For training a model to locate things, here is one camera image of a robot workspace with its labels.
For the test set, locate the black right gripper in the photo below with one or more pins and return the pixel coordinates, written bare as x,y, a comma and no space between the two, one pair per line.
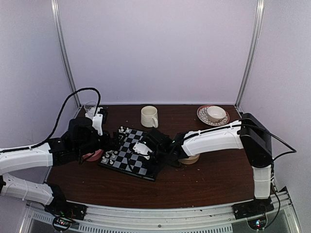
154,169

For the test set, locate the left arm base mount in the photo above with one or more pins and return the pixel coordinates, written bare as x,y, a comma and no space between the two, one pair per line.
66,214

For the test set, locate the white ribbed ceramic mug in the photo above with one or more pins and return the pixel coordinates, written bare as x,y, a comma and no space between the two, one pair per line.
149,117

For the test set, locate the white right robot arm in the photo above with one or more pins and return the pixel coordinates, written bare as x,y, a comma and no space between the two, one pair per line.
247,134

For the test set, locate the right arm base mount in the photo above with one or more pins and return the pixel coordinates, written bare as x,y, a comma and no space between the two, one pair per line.
254,211

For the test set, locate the clear glass cup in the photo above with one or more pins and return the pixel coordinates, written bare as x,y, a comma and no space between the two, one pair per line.
90,108

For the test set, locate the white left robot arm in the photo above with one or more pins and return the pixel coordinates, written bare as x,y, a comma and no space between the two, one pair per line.
81,138

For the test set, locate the black and white chessboard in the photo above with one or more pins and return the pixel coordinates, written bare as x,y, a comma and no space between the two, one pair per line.
127,161

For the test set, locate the white ceramic cup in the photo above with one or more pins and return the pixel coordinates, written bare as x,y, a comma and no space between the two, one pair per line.
215,113

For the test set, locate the cream bowl of black pieces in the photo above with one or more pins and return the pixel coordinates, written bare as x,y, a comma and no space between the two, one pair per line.
190,160

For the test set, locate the aluminium frame post left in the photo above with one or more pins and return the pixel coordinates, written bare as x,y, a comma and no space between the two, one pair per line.
61,41

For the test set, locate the pink bowl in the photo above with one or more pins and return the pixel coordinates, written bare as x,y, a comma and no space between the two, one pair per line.
91,157

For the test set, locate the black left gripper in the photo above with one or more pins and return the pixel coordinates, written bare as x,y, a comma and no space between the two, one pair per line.
108,146

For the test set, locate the aluminium front rail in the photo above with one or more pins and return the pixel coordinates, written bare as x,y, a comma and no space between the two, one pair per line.
209,219

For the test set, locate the aluminium frame post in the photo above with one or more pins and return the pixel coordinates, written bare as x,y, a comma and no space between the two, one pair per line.
252,51
61,41

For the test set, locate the aluminium frame post right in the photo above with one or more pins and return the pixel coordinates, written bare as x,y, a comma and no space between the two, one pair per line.
252,51

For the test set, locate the floral patterned saucer plate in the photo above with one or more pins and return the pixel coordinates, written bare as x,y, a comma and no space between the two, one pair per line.
202,115

